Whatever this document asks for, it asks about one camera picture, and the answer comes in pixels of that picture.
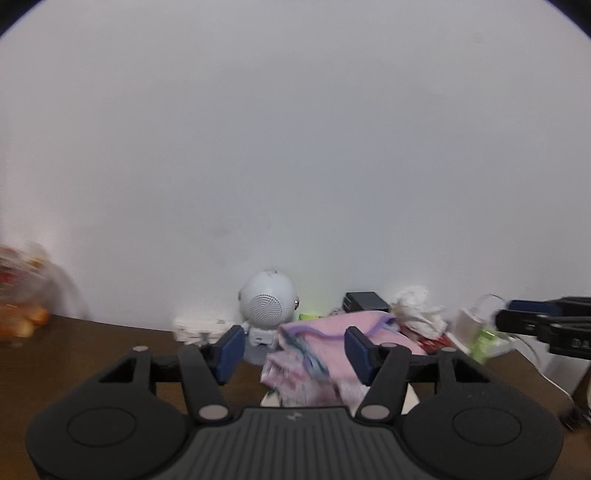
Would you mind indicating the crumpled white tissue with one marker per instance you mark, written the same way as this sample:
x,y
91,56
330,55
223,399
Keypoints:
x,y
418,309

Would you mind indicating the white round speaker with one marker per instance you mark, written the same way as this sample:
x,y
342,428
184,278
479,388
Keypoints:
x,y
268,300

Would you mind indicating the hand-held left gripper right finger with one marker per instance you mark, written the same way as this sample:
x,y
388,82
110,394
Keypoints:
x,y
360,357

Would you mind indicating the small black box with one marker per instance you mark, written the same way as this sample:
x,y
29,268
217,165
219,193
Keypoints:
x,y
364,301

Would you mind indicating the pile of orange sweets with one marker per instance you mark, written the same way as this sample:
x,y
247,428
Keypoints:
x,y
21,323

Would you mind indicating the green spray bottle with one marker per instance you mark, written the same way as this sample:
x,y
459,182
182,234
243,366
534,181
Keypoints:
x,y
487,344

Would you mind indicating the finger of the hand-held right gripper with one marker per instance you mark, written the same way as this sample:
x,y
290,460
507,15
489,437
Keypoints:
x,y
526,321
531,305

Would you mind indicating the clear plastic snack bag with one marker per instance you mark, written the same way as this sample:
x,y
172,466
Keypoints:
x,y
32,277

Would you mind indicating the small white power strip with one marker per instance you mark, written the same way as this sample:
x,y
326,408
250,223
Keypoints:
x,y
198,328

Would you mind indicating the long white power strip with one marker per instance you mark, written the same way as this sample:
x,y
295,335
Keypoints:
x,y
468,332

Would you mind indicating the pink and blue garment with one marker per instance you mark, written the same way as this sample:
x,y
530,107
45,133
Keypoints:
x,y
328,344

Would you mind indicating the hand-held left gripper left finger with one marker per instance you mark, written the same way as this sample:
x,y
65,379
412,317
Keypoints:
x,y
228,354

